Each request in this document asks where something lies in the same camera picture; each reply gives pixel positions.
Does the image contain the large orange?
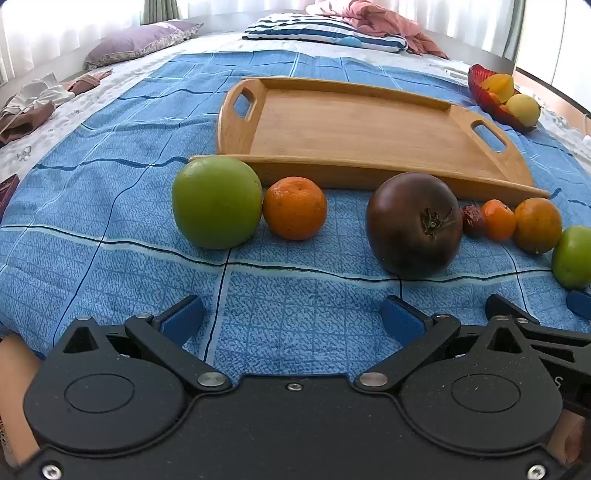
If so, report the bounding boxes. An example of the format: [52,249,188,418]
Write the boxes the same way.
[514,197,563,255]

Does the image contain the blue striped pillow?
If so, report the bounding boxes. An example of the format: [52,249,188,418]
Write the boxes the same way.
[243,13,409,53]

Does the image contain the white sheer curtain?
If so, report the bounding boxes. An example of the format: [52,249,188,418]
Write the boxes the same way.
[0,0,522,83]

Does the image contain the medium orange mandarin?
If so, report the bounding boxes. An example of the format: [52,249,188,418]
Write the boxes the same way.
[262,176,328,241]

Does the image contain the purple pillow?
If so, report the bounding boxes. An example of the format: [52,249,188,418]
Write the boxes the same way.
[84,21,204,71]

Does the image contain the person's leg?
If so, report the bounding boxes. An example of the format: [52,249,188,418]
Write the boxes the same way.
[0,335,42,467]
[549,411,589,467]

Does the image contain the yellow starfruit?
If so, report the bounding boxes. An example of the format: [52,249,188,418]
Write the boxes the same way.
[480,74,515,104]

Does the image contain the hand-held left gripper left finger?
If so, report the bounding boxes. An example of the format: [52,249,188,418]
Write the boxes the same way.
[62,295,232,396]

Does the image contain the wooden tray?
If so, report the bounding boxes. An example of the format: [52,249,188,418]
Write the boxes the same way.
[189,78,551,200]

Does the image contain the dark purple round fruit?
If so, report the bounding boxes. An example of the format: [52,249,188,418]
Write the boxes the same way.
[366,172,464,280]

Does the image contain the red jujube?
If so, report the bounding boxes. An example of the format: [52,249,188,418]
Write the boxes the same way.
[461,204,487,239]

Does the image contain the large green apple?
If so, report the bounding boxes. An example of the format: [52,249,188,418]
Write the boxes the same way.
[172,155,263,250]

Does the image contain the brown pink garment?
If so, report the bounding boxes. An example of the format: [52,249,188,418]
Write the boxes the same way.
[0,102,56,146]

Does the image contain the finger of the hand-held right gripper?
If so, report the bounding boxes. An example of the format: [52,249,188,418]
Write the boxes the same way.
[566,290,591,320]
[486,293,591,366]

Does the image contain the yellow-green mango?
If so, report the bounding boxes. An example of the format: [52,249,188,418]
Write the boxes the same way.
[505,93,541,127]

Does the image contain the white garment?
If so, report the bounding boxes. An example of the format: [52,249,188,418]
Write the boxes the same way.
[2,78,77,116]

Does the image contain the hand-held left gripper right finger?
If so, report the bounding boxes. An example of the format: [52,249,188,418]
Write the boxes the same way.
[353,295,539,394]

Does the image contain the small orange mandarin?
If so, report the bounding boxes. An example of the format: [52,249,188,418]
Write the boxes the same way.
[481,199,517,243]

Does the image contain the red glass bowl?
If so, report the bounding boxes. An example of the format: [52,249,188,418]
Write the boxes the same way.
[468,65,541,134]

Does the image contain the person's right leg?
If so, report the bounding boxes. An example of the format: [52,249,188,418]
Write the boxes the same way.
[549,411,589,467]

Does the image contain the white bed sheet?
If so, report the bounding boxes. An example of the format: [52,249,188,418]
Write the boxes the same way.
[0,32,591,185]

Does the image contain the grey green curtain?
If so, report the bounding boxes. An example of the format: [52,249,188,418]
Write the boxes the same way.
[141,0,174,26]
[505,0,527,61]

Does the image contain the pink quilt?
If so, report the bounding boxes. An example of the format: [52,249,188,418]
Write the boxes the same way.
[305,0,448,58]

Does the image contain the small green apple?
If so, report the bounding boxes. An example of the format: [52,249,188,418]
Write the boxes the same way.
[551,226,591,290]

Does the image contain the blue checked blanket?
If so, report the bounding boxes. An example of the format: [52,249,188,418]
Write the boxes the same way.
[0,50,591,365]

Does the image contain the person's left leg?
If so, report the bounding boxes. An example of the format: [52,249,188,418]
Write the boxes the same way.
[0,335,42,467]

